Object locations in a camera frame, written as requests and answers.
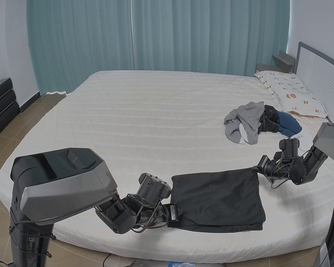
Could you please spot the black chest of drawers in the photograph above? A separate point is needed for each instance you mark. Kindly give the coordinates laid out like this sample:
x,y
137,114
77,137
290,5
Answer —
x,y
1,107

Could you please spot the pile of clothes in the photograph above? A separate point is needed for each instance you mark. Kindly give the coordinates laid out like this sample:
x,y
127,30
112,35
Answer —
x,y
247,118

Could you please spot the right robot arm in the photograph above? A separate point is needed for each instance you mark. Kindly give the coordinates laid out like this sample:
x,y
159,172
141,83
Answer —
x,y
327,140

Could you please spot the grey bedside table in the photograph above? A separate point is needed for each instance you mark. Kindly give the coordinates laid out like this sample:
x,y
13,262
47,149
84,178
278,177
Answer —
x,y
279,61

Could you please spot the black T-shirt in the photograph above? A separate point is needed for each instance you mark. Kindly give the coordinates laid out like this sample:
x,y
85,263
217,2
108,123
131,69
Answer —
x,y
217,199

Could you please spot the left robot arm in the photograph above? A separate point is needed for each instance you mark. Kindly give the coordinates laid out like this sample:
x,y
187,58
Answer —
x,y
58,182

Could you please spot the bed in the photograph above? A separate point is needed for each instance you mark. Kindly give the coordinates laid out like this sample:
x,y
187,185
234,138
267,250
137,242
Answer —
x,y
155,115

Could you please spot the blue-green curtain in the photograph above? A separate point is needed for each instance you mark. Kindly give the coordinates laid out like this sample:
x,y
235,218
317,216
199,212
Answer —
x,y
206,24
80,37

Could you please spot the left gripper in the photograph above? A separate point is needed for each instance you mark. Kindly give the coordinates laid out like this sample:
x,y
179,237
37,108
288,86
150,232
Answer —
x,y
174,213

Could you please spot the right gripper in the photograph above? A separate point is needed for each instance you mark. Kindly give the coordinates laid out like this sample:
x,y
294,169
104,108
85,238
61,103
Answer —
x,y
264,165

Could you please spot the white printed pillow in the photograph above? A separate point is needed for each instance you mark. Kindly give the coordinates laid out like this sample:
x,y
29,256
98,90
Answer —
x,y
292,93

